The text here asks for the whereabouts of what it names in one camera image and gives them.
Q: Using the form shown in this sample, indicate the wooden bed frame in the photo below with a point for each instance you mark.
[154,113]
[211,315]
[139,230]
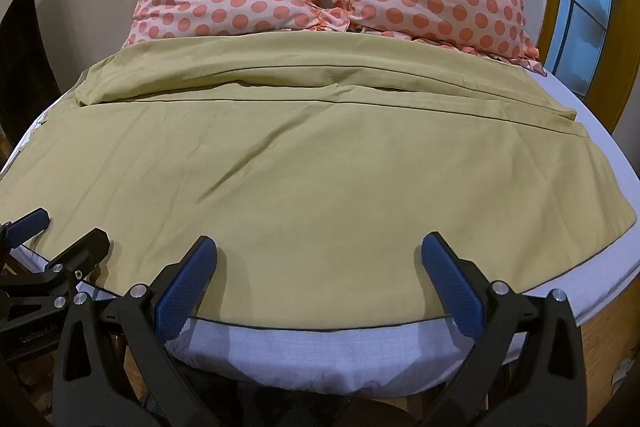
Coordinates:
[607,347]

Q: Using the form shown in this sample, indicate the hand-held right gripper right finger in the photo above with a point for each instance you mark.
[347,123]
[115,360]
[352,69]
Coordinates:
[452,284]

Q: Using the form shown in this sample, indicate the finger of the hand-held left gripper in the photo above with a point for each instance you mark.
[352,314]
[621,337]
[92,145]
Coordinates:
[80,249]
[31,224]

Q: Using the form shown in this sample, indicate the window with yellow wooden frame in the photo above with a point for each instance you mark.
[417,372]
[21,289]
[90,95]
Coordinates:
[585,7]

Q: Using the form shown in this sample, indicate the khaki blanket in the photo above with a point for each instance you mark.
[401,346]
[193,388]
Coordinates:
[310,167]

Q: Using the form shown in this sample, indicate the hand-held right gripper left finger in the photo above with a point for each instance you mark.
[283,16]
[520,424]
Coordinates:
[182,284]

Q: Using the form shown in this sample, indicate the white bed sheet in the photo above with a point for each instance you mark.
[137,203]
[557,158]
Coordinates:
[300,357]

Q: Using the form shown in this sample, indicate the dark wooden door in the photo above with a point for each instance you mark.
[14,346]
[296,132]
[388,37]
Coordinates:
[27,52]

